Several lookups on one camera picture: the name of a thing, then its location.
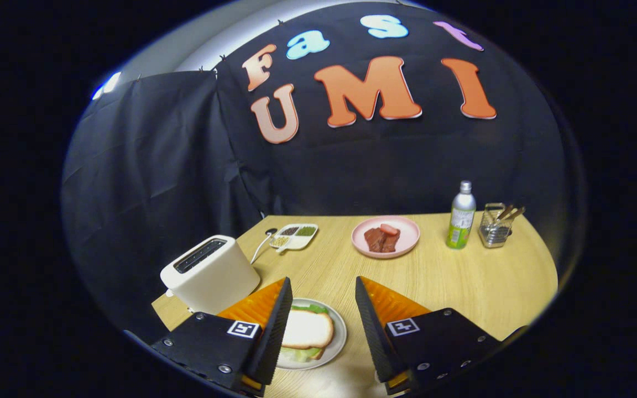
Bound black backdrop cloth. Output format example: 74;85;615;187
61;0;584;343

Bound white round plate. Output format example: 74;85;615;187
276;298;347;370

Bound green label bottle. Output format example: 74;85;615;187
446;180;477;250

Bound white toaster cable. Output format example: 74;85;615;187
250;228;278;264

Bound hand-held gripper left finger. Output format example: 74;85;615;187
150;277;293;397

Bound wooden utensils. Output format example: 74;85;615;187
495;206;526;223

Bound brown meat slice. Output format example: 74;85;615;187
364;227;401;254

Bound green lettuce leaf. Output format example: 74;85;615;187
283;303;330;363

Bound pink plate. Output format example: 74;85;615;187
351;216;421;259

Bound metal wire basket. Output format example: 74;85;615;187
478;202;514;248

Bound white bread slice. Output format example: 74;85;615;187
281;308;335;350

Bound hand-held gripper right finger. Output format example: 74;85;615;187
355;276;529;396

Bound white toaster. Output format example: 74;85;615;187
160;235;261;316

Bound white divided seed dish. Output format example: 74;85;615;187
269;223;319;254

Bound small ceiling light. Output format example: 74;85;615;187
92;72;122;101

